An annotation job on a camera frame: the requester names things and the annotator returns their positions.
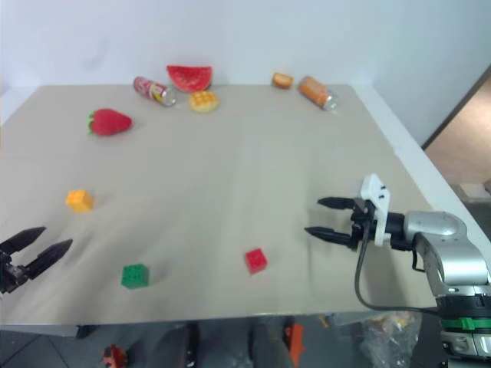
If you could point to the beige table cover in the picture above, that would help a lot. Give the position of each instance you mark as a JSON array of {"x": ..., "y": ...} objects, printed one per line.
[{"x": 230, "y": 172}]

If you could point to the cardboard box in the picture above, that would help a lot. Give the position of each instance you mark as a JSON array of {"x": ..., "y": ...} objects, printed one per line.
[{"x": 475, "y": 190}]

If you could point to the red toy watermelon slice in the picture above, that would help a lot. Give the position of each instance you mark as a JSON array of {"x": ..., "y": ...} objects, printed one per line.
[{"x": 190, "y": 77}]

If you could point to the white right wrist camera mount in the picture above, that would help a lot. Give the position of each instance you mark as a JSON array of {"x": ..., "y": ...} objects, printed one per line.
[{"x": 381, "y": 207}]

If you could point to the small orange toy bread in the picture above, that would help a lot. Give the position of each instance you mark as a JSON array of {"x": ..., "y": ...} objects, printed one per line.
[{"x": 282, "y": 80}]

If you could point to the green toy block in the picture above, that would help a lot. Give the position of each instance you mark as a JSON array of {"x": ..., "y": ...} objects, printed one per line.
[{"x": 134, "y": 276}]

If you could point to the white table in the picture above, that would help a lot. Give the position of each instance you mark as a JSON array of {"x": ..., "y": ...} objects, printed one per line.
[{"x": 403, "y": 134}]

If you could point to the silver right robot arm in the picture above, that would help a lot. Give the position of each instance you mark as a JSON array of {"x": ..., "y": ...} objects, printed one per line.
[{"x": 452, "y": 260}]

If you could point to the yellow toy block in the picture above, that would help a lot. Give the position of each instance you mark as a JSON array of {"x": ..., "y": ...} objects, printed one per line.
[{"x": 80, "y": 201}]

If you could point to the orange drink can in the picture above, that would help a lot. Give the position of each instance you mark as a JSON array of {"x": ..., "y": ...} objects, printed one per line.
[{"x": 317, "y": 92}]

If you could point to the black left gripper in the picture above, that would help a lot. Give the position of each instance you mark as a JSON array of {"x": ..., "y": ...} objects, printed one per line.
[{"x": 13, "y": 274}]

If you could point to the red orange toy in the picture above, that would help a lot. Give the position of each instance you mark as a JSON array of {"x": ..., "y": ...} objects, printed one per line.
[{"x": 114, "y": 356}]

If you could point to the yellow toy waffle bread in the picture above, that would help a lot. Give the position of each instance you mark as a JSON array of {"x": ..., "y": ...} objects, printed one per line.
[{"x": 204, "y": 101}]

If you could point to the red toy strawberry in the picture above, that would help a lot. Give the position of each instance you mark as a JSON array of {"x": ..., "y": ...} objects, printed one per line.
[{"x": 109, "y": 122}]

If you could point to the red toy block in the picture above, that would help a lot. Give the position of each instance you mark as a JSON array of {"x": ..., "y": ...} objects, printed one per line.
[{"x": 256, "y": 260}]

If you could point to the red drink can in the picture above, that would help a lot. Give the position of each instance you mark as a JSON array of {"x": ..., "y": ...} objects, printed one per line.
[{"x": 154, "y": 91}]

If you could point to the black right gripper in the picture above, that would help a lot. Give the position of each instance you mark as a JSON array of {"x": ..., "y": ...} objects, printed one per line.
[{"x": 360, "y": 225}]

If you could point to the clear plastic bag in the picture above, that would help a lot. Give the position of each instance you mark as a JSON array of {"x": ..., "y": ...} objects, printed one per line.
[{"x": 391, "y": 337}]

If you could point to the orange black tool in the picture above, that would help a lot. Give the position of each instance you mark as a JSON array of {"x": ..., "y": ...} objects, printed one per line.
[{"x": 296, "y": 343}]

